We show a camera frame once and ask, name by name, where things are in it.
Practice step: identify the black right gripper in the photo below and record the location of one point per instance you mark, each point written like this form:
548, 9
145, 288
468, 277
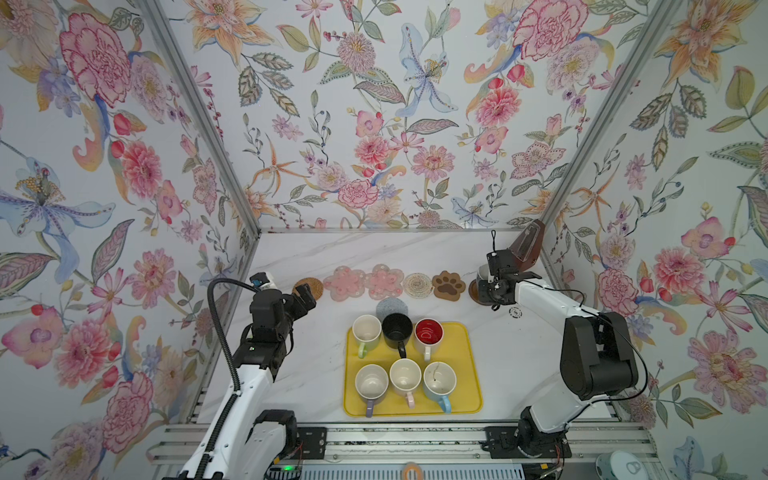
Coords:
483, 285

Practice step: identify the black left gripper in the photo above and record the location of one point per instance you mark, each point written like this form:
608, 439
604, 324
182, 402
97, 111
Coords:
306, 297

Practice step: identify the round rattan woven coaster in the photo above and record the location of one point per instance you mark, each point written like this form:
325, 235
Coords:
315, 285

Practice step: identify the pink flower coaster front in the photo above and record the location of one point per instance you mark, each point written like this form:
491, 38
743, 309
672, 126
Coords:
345, 283

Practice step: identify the pink flower coaster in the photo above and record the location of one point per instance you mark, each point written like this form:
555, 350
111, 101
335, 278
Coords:
383, 282
345, 283

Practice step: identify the brown paw print coaster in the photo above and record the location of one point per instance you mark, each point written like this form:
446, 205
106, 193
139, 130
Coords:
448, 286

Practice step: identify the green mug white inside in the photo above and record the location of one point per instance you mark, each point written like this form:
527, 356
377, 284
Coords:
367, 331

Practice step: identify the multicolour woven round coaster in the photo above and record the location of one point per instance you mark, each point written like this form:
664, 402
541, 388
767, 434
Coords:
418, 285

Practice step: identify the purple handle mug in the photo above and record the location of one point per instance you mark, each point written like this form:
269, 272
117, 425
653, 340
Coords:
371, 385

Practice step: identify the blue handle mug front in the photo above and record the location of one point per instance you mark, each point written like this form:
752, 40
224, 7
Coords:
439, 383

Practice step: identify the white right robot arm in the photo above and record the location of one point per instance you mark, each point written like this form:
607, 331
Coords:
597, 359

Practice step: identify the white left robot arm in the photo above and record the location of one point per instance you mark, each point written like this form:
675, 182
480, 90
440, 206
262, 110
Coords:
245, 439

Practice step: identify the round brown wooden coaster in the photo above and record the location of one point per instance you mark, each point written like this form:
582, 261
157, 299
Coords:
473, 292

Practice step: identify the grey blue woven coaster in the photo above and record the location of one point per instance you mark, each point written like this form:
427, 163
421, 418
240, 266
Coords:
390, 306

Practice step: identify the brown wooden metronome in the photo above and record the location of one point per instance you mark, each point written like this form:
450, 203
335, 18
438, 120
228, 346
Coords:
526, 248

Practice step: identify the blue white poker chip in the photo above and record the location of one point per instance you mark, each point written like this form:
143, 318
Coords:
515, 312

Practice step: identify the black mug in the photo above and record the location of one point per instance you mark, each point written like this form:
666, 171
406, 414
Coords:
397, 330

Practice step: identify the red inside white mug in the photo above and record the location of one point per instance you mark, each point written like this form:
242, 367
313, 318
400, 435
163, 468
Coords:
428, 335

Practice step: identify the yellow tray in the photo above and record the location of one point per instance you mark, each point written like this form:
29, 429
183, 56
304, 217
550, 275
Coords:
455, 350

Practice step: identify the white round device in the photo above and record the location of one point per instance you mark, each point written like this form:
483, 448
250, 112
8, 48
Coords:
620, 465

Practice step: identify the aluminium corner post right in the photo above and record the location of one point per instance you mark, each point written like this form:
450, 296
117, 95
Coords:
655, 27

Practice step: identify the aluminium corner post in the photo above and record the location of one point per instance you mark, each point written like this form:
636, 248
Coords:
655, 27
163, 35

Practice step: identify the pink handle mug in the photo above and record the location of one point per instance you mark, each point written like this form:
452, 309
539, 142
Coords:
405, 377

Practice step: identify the aluminium rail base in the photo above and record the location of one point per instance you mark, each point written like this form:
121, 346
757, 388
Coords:
458, 450

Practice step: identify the orange ring tape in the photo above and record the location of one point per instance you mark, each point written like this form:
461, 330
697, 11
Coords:
412, 471

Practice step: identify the aluminium corner post left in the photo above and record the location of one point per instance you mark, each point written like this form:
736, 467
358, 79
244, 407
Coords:
163, 35

